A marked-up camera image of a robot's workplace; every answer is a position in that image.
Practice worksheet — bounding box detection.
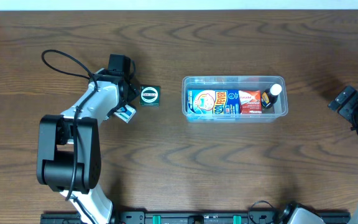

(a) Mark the clear plastic container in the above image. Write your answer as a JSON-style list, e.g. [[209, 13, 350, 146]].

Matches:
[[181, 75, 288, 123]]

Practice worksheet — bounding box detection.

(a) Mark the green square box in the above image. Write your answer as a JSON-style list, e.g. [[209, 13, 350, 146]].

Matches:
[[140, 86, 160, 106]]

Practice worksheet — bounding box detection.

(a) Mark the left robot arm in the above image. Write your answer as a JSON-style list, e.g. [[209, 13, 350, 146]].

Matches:
[[36, 68, 140, 223]]

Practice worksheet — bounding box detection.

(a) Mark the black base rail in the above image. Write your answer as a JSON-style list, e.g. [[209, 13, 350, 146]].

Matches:
[[40, 210, 351, 224]]

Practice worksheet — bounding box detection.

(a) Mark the dark bottle white cap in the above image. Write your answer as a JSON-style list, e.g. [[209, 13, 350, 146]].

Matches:
[[261, 84, 282, 109]]

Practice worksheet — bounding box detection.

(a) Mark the blue Cool Fever box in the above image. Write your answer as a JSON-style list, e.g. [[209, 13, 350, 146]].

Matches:
[[186, 90, 241, 114]]

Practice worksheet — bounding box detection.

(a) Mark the left camera cable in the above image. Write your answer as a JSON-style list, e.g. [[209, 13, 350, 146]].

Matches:
[[40, 49, 99, 224]]

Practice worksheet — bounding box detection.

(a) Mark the white Panadol box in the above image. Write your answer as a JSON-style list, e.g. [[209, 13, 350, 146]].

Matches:
[[114, 105, 136, 123]]

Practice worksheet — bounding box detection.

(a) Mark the red Panadol ActiFast box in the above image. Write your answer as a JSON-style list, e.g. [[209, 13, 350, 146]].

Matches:
[[239, 90, 262, 114]]

